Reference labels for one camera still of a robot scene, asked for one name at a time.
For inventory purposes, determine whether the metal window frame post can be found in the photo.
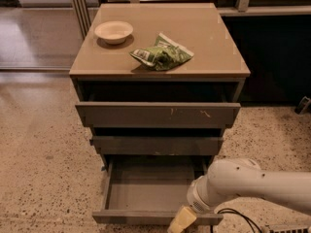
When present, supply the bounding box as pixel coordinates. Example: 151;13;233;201
71;0;90;38

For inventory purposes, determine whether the black cable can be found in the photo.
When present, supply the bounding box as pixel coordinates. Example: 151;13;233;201
209;208;263;233

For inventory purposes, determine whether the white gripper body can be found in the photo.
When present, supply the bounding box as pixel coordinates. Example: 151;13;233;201
187;176;215;214

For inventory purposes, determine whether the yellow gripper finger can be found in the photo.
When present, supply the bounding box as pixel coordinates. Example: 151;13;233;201
167;206;197;233

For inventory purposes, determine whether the grey metal bracket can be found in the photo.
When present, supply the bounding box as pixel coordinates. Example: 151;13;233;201
294;96;311;115

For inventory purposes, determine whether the grey drawer cabinet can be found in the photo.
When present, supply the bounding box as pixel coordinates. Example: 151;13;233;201
69;2;252;173

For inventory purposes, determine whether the green chip bag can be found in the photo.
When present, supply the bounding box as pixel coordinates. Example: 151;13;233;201
129;33;194;71

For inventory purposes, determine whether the grey drawer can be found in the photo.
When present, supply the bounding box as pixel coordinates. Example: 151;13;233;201
90;136;224;155
76;102;241;128
92;155;209;225

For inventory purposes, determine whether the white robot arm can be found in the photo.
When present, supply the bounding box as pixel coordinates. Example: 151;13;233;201
167;158;311;233

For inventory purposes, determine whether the floor vent grille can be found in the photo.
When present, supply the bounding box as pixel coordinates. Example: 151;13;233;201
261;224;311;233

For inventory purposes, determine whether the white bowl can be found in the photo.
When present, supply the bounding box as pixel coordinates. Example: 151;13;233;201
94;21;133;45

